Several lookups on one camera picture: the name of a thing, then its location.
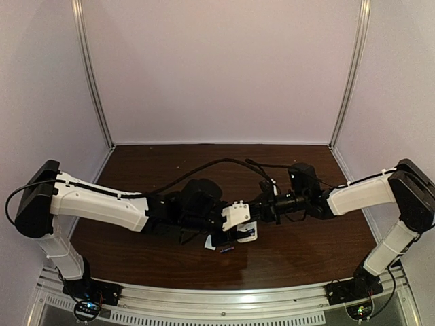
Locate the purple AAA battery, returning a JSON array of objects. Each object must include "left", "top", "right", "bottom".
[{"left": 220, "top": 247, "right": 235, "bottom": 254}]

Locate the white battery cover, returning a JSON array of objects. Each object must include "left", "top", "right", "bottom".
[{"left": 204, "top": 235, "right": 216, "bottom": 251}]

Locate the white remote control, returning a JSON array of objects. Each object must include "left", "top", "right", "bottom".
[{"left": 237, "top": 221, "right": 258, "bottom": 243}]

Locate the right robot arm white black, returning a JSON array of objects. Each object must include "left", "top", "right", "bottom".
[{"left": 249, "top": 159, "right": 434, "bottom": 295}]

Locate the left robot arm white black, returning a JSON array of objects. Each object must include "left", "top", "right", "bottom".
[{"left": 12, "top": 160, "right": 251, "bottom": 289}]

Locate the right controller board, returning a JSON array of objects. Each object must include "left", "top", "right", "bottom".
[{"left": 345, "top": 300, "right": 374, "bottom": 322}]

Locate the controller board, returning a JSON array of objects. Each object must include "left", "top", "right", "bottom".
[
  {"left": 345, "top": 300, "right": 374, "bottom": 322},
  {"left": 73, "top": 300, "right": 101, "bottom": 323}
]

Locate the left controller board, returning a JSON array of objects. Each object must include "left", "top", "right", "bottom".
[{"left": 73, "top": 300, "right": 101, "bottom": 323}]

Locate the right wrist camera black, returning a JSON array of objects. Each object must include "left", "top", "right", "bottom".
[{"left": 259, "top": 179, "right": 279, "bottom": 196}]

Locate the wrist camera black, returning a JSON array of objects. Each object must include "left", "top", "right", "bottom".
[
  {"left": 222, "top": 201, "right": 251, "bottom": 232},
  {"left": 259, "top": 179, "right": 279, "bottom": 196}
]

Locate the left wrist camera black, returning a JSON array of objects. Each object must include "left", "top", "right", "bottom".
[{"left": 222, "top": 201, "right": 251, "bottom": 232}]

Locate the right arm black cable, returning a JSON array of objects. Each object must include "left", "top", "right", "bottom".
[{"left": 245, "top": 158, "right": 320, "bottom": 184}]

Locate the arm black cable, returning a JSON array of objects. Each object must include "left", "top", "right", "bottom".
[
  {"left": 245, "top": 158, "right": 320, "bottom": 184},
  {"left": 5, "top": 158, "right": 269, "bottom": 227}
]

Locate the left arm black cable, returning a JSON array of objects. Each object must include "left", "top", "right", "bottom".
[{"left": 5, "top": 158, "right": 269, "bottom": 227}]

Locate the aluminium front rail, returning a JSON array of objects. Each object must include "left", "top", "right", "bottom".
[{"left": 32, "top": 266, "right": 414, "bottom": 323}]

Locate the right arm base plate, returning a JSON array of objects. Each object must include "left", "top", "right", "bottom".
[{"left": 324, "top": 276, "right": 383, "bottom": 305}]

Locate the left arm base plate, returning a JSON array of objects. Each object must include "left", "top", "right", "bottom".
[{"left": 63, "top": 278, "right": 122, "bottom": 306}]

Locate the right aluminium corner post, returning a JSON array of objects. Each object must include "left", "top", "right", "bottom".
[{"left": 329, "top": 0, "right": 371, "bottom": 151}]

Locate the aluminium corner post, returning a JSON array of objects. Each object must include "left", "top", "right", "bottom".
[
  {"left": 71, "top": 0, "right": 115, "bottom": 150},
  {"left": 329, "top": 0, "right": 371, "bottom": 151}
]

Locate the left aluminium corner post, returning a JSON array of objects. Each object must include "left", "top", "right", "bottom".
[{"left": 71, "top": 0, "right": 115, "bottom": 150}]

